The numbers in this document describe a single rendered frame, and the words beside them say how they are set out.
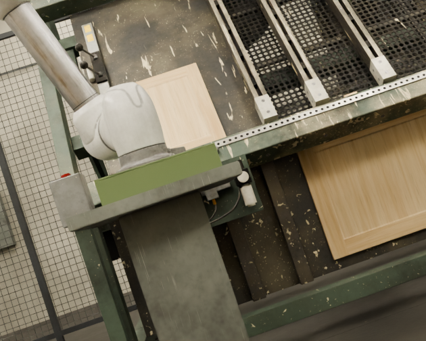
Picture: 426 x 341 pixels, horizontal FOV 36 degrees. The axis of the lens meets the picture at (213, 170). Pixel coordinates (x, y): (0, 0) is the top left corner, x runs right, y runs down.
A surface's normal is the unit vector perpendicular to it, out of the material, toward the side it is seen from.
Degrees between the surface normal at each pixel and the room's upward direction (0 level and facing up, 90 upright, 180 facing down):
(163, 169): 90
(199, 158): 90
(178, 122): 58
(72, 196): 90
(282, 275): 90
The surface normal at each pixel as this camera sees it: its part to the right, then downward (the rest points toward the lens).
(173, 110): -0.14, -0.55
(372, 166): 0.04, -0.07
